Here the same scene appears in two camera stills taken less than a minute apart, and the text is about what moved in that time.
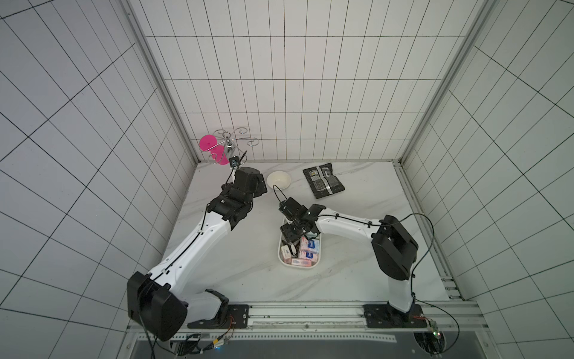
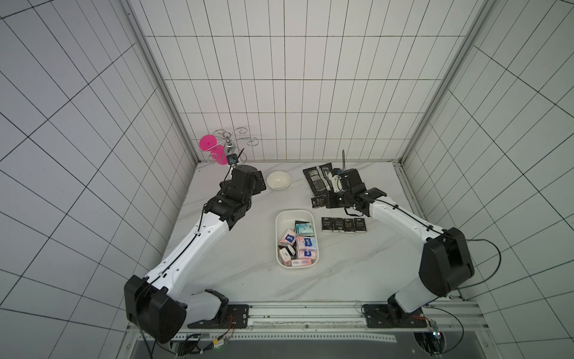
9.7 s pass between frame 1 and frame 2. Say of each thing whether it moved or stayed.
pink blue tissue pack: stayed
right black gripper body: moved
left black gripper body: stayed
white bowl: stayed
